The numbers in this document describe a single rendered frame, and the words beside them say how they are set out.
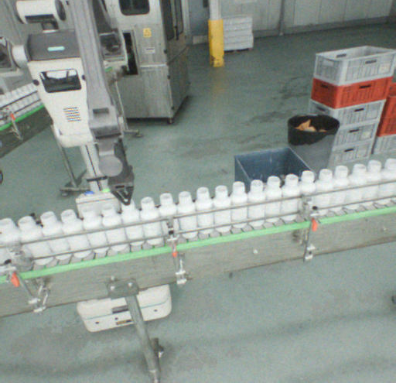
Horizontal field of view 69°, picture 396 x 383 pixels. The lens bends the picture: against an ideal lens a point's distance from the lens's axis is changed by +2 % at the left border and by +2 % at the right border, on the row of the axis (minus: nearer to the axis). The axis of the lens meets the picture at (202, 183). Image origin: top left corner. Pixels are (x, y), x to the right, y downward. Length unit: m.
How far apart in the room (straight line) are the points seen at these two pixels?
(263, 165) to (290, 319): 0.95
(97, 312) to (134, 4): 3.67
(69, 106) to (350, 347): 1.89
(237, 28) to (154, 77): 6.13
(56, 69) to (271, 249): 1.09
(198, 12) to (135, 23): 8.53
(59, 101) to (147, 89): 3.25
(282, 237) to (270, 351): 0.95
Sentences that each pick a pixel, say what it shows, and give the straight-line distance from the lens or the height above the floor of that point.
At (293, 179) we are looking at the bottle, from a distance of 1.00.
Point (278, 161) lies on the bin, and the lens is 1.68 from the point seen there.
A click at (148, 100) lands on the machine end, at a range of 4.63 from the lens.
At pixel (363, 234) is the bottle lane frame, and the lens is 1.25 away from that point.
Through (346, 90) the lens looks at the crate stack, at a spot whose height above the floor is 0.83.
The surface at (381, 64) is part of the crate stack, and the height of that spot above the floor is 1.01.
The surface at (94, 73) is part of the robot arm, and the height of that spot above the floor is 1.54.
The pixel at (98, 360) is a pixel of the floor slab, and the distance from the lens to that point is 2.00.
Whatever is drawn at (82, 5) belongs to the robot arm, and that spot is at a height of 1.68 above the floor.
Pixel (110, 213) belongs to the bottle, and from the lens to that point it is 0.91.
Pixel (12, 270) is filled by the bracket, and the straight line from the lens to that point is 0.99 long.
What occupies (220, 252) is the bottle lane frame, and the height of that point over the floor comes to 0.93.
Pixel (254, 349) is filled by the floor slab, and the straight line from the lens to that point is 1.89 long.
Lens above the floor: 1.68
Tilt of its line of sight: 33 degrees down
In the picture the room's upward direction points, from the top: 5 degrees counter-clockwise
